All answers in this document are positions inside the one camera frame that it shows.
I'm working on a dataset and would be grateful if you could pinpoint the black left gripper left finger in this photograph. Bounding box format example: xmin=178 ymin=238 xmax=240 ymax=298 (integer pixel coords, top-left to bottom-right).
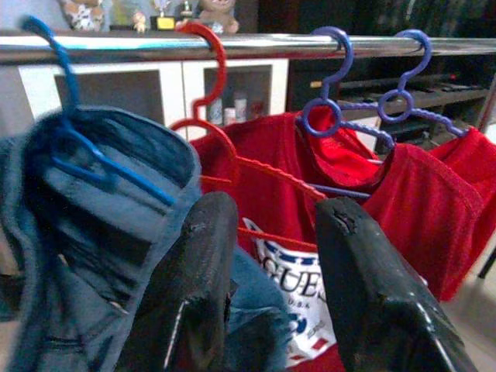
xmin=115 ymin=191 xmax=239 ymax=372

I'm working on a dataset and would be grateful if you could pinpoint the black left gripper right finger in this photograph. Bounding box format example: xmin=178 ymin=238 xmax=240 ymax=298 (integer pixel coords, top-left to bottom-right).
xmin=315 ymin=196 xmax=477 ymax=372

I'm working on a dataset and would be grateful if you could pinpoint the red plastic hanger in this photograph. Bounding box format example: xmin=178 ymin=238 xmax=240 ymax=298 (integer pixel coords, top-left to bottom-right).
xmin=168 ymin=19 xmax=329 ymax=253

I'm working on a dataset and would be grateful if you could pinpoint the blue plastic hanger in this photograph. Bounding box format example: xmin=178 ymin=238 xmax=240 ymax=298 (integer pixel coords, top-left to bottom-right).
xmin=21 ymin=15 xmax=177 ymax=206

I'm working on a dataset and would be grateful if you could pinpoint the red shirt with white print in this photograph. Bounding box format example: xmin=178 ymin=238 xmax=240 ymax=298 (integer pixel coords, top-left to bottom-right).
xmin=189 ymin=114 xmax=346 ymax=372

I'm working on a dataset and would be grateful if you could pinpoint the blue grey jacket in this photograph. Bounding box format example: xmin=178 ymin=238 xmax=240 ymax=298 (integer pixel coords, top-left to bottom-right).
xmin=0 ymin=106 xmax=295 ymax=372

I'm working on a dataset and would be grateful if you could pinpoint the white glass door cabinet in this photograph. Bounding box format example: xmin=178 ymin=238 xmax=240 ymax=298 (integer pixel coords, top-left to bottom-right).
xmin=0 ymin=29 xmax=290 ymax=143

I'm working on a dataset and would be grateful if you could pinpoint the black TV stand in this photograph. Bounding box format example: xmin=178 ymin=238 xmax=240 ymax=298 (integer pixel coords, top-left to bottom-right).
xmin=288 ymin=36 xmax=496 ymax=156

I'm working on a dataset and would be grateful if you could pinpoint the trophy with yellow plaque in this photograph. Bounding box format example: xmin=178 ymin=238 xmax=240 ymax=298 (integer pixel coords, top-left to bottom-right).
xmin=150 ymin=0 xmax=175 ymax=31

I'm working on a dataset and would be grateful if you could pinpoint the small golden figurine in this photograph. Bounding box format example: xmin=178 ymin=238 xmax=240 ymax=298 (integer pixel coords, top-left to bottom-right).
xmin=131 ymin=10 xmax=148 ymax=33

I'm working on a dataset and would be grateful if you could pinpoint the brown teddy bear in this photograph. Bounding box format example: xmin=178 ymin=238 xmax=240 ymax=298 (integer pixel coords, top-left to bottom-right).
xmin=197 ymin=0 xmax=240 ymax=35

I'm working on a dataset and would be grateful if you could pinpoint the patterned teddy bear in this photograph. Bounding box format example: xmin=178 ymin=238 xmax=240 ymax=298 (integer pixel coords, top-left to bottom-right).
xmin=57 ymin=0 xmax=108 ymax=32

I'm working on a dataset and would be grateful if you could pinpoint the purple plastic ring hanger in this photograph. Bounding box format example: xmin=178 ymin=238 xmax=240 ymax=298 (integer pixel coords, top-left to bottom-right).
xmin=377 ymin=29 xmax=472 ymax=139
xmin=296 ymin=26 xmax=396 ymax=201

